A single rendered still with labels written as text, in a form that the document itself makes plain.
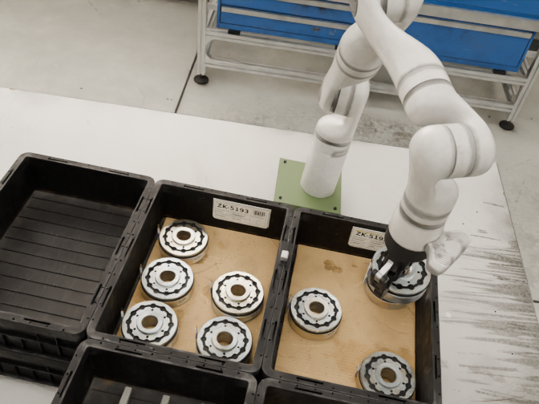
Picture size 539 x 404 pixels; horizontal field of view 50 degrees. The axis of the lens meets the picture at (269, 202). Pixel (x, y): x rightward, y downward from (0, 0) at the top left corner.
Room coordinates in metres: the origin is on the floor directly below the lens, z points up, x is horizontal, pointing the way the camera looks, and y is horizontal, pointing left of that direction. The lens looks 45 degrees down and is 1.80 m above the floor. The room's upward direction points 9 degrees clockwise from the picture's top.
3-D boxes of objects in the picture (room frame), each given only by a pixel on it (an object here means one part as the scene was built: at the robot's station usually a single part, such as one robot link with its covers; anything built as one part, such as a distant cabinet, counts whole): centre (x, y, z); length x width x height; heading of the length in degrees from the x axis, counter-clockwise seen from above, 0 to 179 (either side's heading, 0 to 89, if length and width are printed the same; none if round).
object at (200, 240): (0.80, 0.17, 0.86); 0.10 x 0.10 x 0.01
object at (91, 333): (0.68, 0.11, 0.92); 0.40 x 0.30 x 0.02; 176
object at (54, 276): (0.70, 0.41, 0.87); 0.40 x 0.30 x 0.11; 176
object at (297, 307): (0.67, -0.12, 0.86); 0.10 x 0.10 x 0.01
